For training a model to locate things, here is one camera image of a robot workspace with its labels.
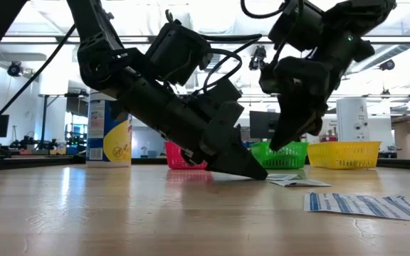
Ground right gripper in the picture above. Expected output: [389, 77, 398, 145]
[269, 95, 334, 151]

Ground black ceiling camera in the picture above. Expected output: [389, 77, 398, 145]
[7, 62, 23, 78]
[379, 58, 396, 72]
[249, 45, 267, 71]

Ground yellow plastic basket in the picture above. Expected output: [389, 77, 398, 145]
[307, 141, 382, 170]

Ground white alcohol prep pad packet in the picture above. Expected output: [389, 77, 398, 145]
[265, 173, 304, 181]
[270, 178, 333, 188]

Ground blue striped bandage wrapper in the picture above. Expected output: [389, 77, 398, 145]
[303, 191, 410, 224]

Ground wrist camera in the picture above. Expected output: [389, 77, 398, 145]
[196, 77, 244, 120]
[260, 56, 330, 99]

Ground black background stand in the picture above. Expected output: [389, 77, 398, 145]
[37, 93, 88, 152]

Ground wipes canister with white lid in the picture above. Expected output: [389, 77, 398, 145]
[85, 90, 134, 168]

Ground white column panel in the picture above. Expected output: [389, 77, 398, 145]
[336, 97, 370, 143]

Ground green plastic basket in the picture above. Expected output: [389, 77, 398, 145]
[250, 141, 309, 170]

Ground red plastic basket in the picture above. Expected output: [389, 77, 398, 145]
[164, 142, 209, 171]

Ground black computer monitor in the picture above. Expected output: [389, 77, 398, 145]
[249, 110, 281, 140]

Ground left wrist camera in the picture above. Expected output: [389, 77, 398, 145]
[196, 77, 244, 120]

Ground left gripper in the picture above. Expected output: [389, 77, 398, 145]
[114, 76, 268, 181]

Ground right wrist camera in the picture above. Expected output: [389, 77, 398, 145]
[260, 56, 330, 99]

